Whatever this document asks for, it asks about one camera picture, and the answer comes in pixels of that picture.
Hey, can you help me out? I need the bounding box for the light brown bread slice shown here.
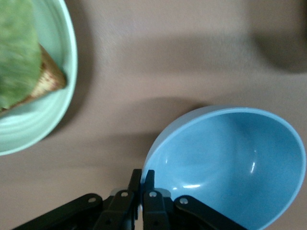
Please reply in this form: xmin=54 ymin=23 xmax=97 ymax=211
xmin=0 ymin=44 xmax=67 ymax=113

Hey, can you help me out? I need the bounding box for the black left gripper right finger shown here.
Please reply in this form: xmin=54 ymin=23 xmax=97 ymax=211
xmin=143 ymin=170 xmax=168 ymax=230

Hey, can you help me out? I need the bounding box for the pale green plate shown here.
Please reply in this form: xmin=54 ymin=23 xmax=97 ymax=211
xmin=0 ymin=0 xmax=78 ymax=157

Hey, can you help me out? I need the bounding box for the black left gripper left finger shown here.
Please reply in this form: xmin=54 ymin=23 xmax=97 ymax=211
xmin=94 ymin=169 xmax=142 ymax=230

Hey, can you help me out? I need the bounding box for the blue bowl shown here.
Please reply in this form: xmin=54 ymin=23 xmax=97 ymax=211
xmin=141 ymin=105 xmax=307 ymax=230

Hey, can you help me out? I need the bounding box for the green lettuce leaf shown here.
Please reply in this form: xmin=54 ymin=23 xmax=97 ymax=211
xmin=0 ymin=0 xmax=42 ymax=113

